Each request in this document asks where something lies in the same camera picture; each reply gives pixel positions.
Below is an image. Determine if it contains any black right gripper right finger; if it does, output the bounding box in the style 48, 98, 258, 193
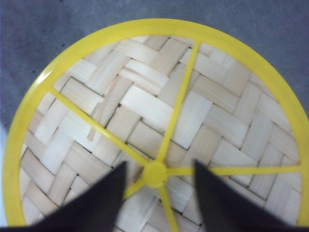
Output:
194, 160, 309, 232

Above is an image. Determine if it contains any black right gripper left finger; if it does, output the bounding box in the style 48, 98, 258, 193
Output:
0, 162, 127, 232

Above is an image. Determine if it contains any woven bamboo steamer lid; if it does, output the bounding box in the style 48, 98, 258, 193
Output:
2, 19, 309, 232

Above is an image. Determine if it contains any white plate under lid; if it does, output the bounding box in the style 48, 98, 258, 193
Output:
0, 124, 8, 152

